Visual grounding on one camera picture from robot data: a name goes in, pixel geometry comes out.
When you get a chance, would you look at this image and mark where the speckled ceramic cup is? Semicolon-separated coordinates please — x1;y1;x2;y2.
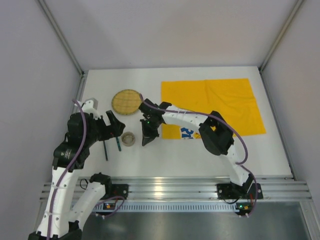
121;131;136;147

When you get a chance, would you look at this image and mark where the yellow printed cloth placemat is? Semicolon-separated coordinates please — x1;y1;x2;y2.
161;78;267;137

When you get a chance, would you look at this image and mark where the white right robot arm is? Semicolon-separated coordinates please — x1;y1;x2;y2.
138;99;263;201

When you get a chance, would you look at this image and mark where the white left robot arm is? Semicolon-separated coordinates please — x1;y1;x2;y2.
28;98;127;240

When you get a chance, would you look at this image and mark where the round woven yellow plate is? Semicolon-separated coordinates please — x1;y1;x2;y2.
111;89;142;115

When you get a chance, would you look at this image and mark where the green handled spoon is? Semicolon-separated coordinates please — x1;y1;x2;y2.
115;137;122;152

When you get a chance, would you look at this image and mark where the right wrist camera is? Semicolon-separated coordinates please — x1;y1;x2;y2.
138;98;158;116

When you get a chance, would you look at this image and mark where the green handled fork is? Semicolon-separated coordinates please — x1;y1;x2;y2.
102;141;109;161

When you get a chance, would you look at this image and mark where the aluminium frame corner post left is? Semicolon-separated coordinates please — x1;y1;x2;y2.
37;0;87;76

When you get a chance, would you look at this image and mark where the aluminium frame corner post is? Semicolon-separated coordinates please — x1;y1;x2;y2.
259;0;306;70
37;0;87;76

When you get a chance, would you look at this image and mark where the white slotted cable duct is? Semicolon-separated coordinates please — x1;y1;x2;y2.
91;201;251;214

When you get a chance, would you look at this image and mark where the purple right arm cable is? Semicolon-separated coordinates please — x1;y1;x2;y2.
138;92;258;218

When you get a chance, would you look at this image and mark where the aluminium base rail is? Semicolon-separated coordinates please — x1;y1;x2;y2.
39;174;313;201

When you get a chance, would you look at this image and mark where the aluminium frame corner post right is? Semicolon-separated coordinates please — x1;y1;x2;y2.
259;0;306;70

